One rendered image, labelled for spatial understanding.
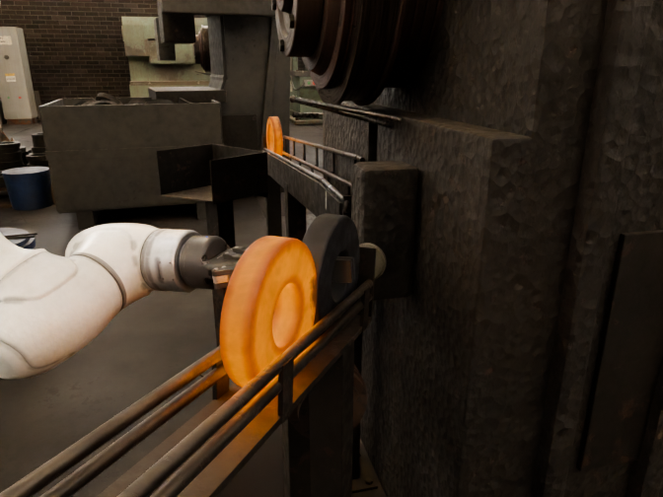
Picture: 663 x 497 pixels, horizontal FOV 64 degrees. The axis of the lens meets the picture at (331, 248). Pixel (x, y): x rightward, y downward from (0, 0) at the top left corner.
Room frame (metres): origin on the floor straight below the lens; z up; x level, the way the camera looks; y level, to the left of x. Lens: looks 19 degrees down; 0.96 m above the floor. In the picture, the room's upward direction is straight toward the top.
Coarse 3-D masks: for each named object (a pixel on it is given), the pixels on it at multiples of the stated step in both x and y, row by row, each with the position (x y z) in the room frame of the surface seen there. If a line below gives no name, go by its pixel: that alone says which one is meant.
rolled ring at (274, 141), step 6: (270, 120) 2.15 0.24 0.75; (276, 120) 2.14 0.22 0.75; (270, 126) 2.21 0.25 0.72; (276, 126) 2.11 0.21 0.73; (270, 132) 2.23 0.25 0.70; (276, 132) 2.10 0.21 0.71; (270, 138) 2.24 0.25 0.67; (276, 138) 2.09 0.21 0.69; (270, 144) 2.23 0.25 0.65; (276, 144) 2.09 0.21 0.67; (282, 144) 2.10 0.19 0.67; (270, 150) 2.21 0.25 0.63; (276, 150) 2.10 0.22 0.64; (282, 150) 2.11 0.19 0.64
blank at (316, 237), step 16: (320, 224) 0.61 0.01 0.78; (336, 224) 0.61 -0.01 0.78; (352, 224) 0.66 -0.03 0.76; (304, 240) 0.59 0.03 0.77; (320, 240) 0.58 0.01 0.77; (336, 240) 0.61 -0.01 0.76; (352, 240) 0.66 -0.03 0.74; (320, 256) 0.57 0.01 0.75; (336, 256) 0.61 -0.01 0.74; (352, 256) 0.66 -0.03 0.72; (320, 272) 0.56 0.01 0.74; (320, 288) 0.56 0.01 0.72; (336, 288) 0.65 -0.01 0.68; (352, 288) 0.67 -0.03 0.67; (320, 304) 0.56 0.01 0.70; (336, 304) 0.61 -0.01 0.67
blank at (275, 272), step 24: (264, 240) 0.49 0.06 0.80; (288, 240) 0.49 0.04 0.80; (240, 264) 0.45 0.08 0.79; (264, 264) 0.45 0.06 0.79; (288, 264) 0.48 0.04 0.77; (312, 264) 0.54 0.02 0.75; (240, 288) 0.43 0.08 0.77; (264, 288) 0.44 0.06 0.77; (288, 288) 0.51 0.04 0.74; (312, 288) 0.54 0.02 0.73; (240, 312) 0.42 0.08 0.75; (264, 312) 0.43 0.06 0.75; (288, 312) 0.51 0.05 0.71; (312, 312) 0.54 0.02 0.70; (240, 336) 0.41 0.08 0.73; (264, 336) 0.43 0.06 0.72; (288, 336) 0.49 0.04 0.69; (240, 360) 0.41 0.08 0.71; (264, 360) 0.43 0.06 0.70; (240, 384) 0.43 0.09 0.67
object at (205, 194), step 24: (216, 144) 1.71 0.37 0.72; (168, 168) 1.60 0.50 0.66; (192, 168) 1.66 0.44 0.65; (216, 168) 1.42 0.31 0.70; (240, 168) 1.48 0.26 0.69; (264, 168) 1.55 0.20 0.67; (168, 192) 1.59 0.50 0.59; (192, 192) 1.58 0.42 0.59; (216, 192) 1.41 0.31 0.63; (240, 192) 1.47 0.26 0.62; (264, 192) 1.56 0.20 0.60; (216, 216) 1.51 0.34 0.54; (216, 312) 1.54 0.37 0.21; (216, 336) 1.54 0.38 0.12
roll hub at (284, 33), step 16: (288, 0) 1.06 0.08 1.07; (304, 0) 0.98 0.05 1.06; (320, 0) 0.98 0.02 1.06; (304, 16) 0.99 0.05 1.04; (320, 16) 0.99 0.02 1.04; (288, 32) 1.12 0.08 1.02; (304, 32) 1.01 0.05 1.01; (320, 32) 1.02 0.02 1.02; (288, 48) 1.07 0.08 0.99; (304, 48) 1.05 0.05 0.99
